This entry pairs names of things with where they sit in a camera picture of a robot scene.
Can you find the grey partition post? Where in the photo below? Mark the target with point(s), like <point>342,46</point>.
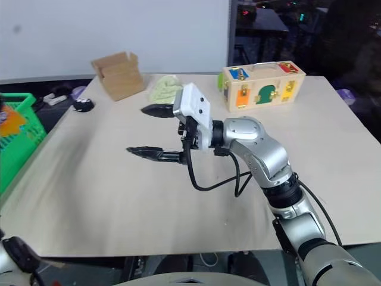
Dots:
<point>231,32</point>

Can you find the grey robot torso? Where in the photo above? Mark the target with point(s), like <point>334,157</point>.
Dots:
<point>208,280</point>

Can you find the orange packet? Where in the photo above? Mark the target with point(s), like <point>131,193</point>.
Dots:
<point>10,122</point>

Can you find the light green towel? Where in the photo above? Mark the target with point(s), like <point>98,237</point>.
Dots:
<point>163,89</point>

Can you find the brown cardboard box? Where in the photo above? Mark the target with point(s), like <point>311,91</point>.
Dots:
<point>122,80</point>

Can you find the dark background desk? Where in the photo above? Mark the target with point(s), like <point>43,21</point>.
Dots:
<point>262,26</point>

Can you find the black round object white dots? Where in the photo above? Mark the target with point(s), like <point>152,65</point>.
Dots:
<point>84,105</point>

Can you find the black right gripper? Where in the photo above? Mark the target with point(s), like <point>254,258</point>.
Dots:
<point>189,131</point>

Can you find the purple bag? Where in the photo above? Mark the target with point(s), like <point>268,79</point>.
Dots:
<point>346,96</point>

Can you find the black device red display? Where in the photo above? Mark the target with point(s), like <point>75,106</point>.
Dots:
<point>246,14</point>

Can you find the wooden latch box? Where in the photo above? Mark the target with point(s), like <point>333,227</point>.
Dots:
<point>262,89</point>

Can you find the white plastic object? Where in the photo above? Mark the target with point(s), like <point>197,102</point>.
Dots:
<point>55,99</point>

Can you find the green plastic basket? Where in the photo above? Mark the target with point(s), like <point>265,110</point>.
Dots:
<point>28,125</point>

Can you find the small green object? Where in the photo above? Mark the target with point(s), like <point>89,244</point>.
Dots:
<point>220,81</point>

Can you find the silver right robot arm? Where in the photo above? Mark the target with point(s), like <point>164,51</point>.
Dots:
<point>262,149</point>

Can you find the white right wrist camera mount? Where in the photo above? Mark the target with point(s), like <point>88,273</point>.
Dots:
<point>195,102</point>

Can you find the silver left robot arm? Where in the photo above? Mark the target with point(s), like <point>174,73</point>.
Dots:
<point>18,253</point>

